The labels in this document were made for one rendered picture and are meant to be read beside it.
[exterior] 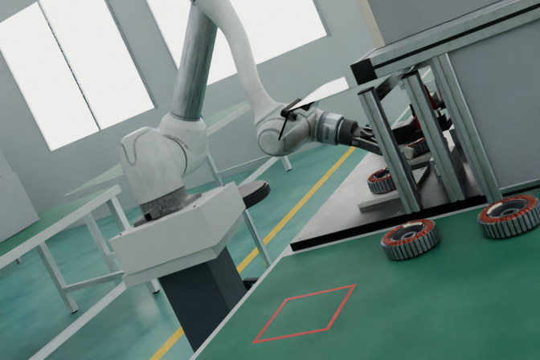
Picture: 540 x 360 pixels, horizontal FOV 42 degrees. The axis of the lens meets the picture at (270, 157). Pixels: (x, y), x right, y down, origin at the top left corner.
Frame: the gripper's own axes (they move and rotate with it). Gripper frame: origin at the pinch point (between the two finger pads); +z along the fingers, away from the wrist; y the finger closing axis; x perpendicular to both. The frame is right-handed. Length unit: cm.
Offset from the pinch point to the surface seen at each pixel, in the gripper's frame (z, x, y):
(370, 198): -2.8, -4.2, 29.8
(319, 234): -10.5, -10.0, 42.8
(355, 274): 5, -4, 66
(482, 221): 26, 12, 62
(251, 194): -93, -82, -104
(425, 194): 10.8, 2.2, 34.3
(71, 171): -485, -293, -448
